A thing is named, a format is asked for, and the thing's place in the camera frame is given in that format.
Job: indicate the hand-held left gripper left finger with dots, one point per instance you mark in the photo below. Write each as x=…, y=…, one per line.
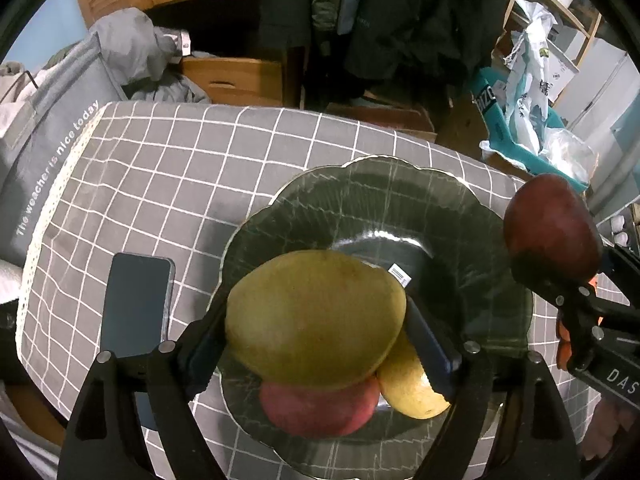
x=200, y=365

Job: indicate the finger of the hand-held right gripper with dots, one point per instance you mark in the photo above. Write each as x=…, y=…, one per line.
x=622, y=280
x=575, y=295

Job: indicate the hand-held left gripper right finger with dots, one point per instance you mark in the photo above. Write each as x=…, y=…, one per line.
x=430, y=350

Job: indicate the yellow round fruit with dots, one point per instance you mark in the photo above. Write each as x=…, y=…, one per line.
x=405, y=390

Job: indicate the orange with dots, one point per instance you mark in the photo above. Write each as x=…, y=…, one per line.
x=562, y=347

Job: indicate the dark red apple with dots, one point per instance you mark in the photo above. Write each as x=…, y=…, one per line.
x=550, y=225

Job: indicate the green yellow mango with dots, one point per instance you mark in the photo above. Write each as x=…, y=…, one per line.
x=315, y=315

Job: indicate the green glass plate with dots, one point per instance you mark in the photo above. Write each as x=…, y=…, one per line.
x=360, y=210

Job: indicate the person's right hand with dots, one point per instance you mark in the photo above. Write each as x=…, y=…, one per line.
x=612, y=430

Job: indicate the dark smartphone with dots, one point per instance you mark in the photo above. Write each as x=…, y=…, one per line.
x=137, y=300

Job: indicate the clear plastic bag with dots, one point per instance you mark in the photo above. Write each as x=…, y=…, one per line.
x=570, y=150

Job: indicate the pale blue door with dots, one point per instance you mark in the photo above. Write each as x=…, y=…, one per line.
x=617, y=110

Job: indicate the grey checked tablecloth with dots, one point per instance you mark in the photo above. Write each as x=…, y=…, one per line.
x=150, y=170

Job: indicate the white printed rice bag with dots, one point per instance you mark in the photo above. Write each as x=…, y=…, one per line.
x=530, y=85

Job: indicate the grey printed laundry bag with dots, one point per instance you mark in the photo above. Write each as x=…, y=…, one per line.
x=45, y=150

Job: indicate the wooden drawer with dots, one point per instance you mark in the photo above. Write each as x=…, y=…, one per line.
x=230, y=77

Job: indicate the black hanging coat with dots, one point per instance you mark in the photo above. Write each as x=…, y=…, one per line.
x=425, y=20

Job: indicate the grey clothes pile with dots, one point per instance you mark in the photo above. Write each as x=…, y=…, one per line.
x=130, y=40

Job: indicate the white crumpled clothing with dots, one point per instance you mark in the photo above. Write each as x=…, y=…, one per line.
x=12, y=90

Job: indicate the dark grey hanging jacket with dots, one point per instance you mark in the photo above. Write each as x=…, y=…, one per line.
x=285, y=5

